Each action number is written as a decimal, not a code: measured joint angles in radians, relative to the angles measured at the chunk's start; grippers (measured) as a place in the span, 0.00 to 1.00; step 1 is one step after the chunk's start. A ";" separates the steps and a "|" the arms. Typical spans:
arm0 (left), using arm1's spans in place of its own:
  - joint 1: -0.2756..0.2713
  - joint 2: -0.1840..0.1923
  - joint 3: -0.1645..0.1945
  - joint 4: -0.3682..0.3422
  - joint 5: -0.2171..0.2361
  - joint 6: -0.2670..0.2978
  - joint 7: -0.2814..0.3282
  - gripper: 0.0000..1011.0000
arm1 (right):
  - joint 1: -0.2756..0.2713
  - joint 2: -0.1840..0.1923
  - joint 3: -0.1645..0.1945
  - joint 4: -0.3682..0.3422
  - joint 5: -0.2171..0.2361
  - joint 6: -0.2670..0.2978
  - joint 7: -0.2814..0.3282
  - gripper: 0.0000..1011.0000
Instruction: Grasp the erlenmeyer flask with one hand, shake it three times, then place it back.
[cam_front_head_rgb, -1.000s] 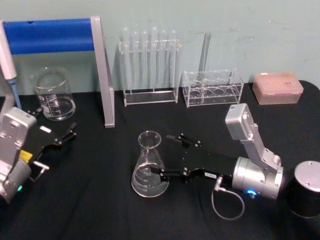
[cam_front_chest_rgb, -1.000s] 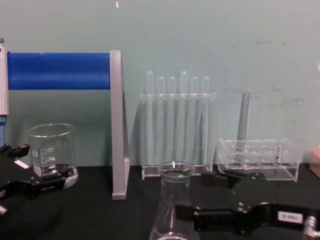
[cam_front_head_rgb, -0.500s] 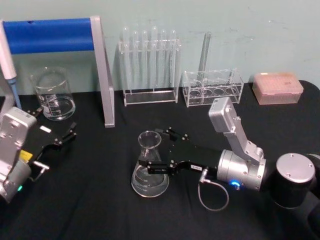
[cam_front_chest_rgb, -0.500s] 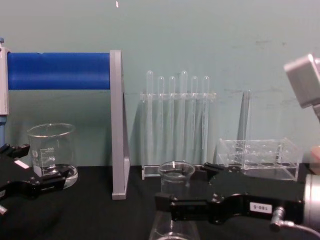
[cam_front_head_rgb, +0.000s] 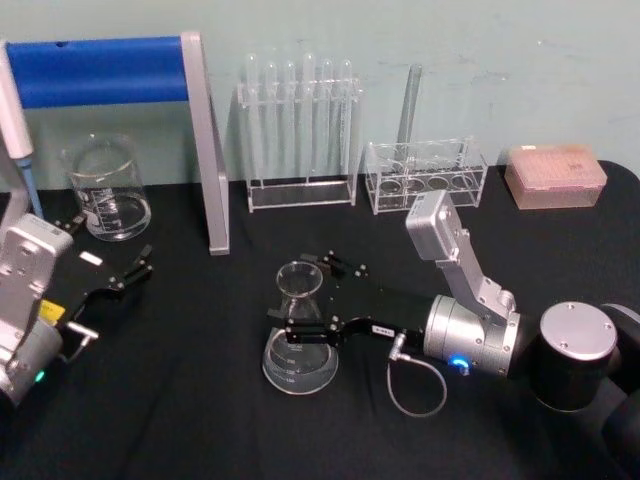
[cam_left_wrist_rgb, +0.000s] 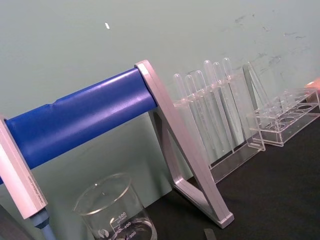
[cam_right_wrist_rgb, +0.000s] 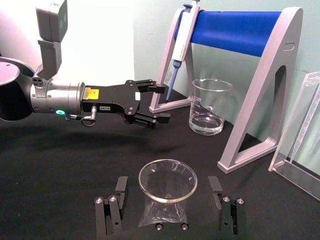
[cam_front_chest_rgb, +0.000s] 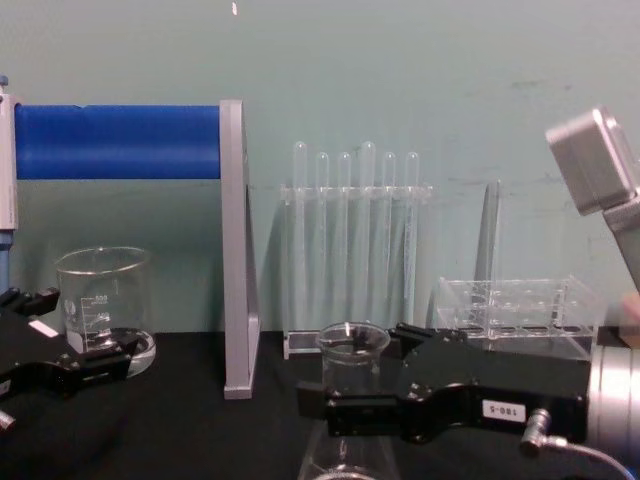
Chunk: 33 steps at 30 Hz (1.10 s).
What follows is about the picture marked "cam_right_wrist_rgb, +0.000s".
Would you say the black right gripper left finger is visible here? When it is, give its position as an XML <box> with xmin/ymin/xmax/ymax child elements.
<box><xmin>93</xmin><ymin>176</ymin><xmax>130</xmax><ymax>237</ymax></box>

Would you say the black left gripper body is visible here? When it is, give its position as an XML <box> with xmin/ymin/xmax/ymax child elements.
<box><xmin>81</xmin><ymin>79</ymin><xmax>142</xmax><ymax>125</ymax></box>

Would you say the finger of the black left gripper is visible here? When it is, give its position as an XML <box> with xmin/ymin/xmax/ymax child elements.
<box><xmin>132</xmin><ymin>112</ymin><xmax>171</xmax><ymax>130</ymax></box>
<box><xmin>136</xmin><ymin>79</ymin><xmax>168</xmax><ymax>95</ymax></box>

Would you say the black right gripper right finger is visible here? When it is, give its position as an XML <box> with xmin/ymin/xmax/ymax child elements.
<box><xmin>207</xmin><ymin>175</ymin><xmax>247</xmax><ymax>236</ymax></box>

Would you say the clear glass beaker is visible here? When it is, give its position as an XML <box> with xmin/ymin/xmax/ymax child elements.
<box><xmin>188</xmin><ymin>78</ymin><xmax>235</xmax><ymax>136</ymax></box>

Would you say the clear glass dish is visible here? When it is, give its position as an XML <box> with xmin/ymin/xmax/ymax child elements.
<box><xmin>137</xmin><ymin>159</ymin><xmax>198</xmax><ymax>228</ymax></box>

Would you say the white and blue pipette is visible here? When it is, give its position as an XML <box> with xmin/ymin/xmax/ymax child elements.
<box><xmin>166</xmin><ymin>0</ymin><xmax>201</xmax><ymax>104</ymax></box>

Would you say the clear acrylic rack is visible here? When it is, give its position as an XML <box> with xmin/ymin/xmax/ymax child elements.
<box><xmin>268</xmin><ymin>71</ymin><xmax>320</xmax><ymax>201</ymax></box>

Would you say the black table cloth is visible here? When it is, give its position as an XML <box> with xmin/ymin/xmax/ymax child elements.
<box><xmin>0</xmin><ymin>88</ymin><xmax>320</xmax><ymax>240</ymax></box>

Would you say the grey and blue pipette stand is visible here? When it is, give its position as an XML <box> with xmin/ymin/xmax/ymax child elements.
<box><xmin>148</xmin><ymin>6</ymin><xmax>304</xmax><ymax>175</ymax></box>

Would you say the thin dark gripper cable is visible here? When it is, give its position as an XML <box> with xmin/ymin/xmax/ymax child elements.
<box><xmin>64</xmin><ymin>106</ymin><xmax>98</xmax><ymax>127</ymax></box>

